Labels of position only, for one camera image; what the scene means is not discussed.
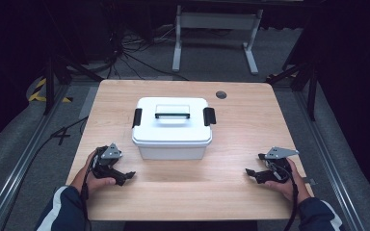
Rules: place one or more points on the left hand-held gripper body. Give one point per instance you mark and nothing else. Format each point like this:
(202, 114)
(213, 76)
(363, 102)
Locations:
(106, 163)

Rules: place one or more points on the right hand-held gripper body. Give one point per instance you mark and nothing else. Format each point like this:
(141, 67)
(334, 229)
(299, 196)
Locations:
(277, 170)

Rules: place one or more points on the white plastic storage box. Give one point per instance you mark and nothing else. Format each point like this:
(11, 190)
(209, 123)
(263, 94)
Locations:
(173, 152)

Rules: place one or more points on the person's right hand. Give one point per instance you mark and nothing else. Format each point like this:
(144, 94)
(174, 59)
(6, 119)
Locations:
(290, 189)

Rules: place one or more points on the person's left hand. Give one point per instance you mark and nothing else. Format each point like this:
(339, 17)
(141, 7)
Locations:
(90, 184)

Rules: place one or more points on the small grey tape piece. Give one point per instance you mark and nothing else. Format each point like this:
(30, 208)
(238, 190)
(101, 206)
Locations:
(310, 181)

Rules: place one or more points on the black floor tape mark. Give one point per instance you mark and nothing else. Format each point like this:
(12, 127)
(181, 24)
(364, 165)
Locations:
(61, 135)

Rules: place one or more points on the black box latch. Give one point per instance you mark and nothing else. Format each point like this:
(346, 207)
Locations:
(137, 117)
(209, 116)

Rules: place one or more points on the black tripod stand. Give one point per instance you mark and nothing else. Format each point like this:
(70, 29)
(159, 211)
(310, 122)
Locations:
(311, 86)
(49, 83)

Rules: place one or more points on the yellow black hazard tape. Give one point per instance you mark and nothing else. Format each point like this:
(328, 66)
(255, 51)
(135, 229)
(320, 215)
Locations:
(38, 93)

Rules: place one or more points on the grey metal floor rail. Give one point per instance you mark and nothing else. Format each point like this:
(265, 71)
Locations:
(19, 166)
(330, 166)

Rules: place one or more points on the white metal desk frame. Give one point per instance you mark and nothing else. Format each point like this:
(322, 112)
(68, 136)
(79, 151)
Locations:
(216, 20)

